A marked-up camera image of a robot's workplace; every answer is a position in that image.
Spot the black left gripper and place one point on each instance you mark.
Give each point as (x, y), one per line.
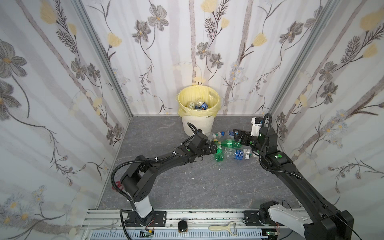
(210, 146)

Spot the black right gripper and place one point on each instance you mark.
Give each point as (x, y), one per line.
(244, 139)

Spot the green soda bottle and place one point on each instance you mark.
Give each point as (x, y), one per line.
(229, 143)
(219, 155)

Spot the clear bottle white cap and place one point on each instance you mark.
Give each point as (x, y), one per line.
(212, 136)

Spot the clear bottle blue label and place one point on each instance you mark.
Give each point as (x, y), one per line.
(238, 154)

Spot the Pepsi label clear bottle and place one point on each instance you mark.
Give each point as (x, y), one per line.
(201, 105)

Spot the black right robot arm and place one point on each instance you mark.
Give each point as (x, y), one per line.
(322, 220)

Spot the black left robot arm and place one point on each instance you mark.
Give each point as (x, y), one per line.
(135, 179)

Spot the white plastic waste bin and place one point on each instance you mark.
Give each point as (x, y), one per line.
(203, 123)

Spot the yellow bin liner bag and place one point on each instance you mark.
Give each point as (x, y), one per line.
(195, 92)

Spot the small blue label bottle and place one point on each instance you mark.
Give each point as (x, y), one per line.
(232, 134)

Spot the green soda bottle upright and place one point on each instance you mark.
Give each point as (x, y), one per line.
(219, 155)

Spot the black round knob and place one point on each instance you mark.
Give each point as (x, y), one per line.
(182, 226)

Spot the beige vegetable peeler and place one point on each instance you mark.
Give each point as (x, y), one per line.
(231, 228)

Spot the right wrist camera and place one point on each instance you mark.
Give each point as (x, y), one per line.
(256, 126)

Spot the red handled scissors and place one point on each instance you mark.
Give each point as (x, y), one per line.
(117, 188)

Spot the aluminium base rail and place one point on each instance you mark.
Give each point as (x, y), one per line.
(106, 225)

